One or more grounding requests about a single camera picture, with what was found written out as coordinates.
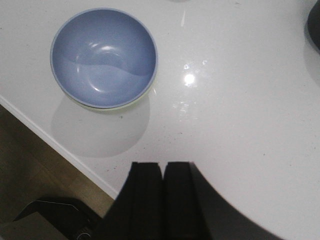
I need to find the blue bowl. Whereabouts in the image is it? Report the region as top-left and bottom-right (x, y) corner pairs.
(50, 8), (158, 108)

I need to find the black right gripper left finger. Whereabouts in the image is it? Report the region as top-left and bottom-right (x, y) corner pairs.
(94, 162), (163, 240)

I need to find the dark blue saucepan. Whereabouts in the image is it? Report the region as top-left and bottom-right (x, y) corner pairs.
(307, 0), (320, 50)

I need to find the black base on floor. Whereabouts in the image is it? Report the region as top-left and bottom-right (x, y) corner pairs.
(12, 196), (103, 240)

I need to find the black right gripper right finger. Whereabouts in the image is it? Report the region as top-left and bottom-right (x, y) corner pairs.
(163, 162), (279, 240)

